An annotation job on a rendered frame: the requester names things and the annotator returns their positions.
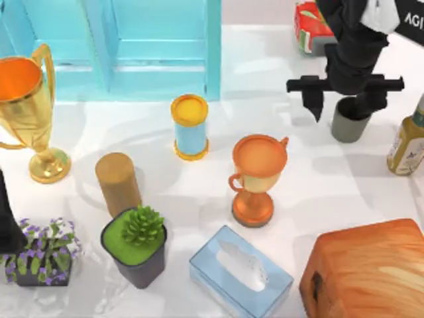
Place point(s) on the grey cup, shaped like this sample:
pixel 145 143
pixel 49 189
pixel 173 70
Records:
pixel 346 130

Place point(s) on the yellow-green bottle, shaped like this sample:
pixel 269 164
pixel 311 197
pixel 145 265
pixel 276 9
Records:
pixel 405 145

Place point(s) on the red and green box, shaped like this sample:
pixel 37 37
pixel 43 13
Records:
pixel 308 23

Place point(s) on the orange and gold trophy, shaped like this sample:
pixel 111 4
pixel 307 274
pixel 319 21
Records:
pixel 258 159

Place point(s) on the blue and gold can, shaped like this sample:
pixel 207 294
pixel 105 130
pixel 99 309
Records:
pixel 191 132

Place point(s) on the wooden box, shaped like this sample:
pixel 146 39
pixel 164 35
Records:
pixel 367 271

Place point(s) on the light blue rack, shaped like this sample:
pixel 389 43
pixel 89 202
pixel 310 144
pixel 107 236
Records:
pixel 155 43

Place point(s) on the light blue tissue box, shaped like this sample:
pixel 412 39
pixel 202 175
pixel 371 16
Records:
pixel 212 265

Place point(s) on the wooden cylinder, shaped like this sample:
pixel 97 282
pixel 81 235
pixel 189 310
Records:
pixel 117 182

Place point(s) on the green plant in black pot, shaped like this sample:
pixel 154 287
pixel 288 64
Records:
pixel 139 255

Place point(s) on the large gold trophy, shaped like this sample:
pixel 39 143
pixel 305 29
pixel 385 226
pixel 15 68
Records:
pixel 30 112

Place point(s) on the purple flowers in black pot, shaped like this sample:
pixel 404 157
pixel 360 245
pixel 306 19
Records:
pixel 43 265

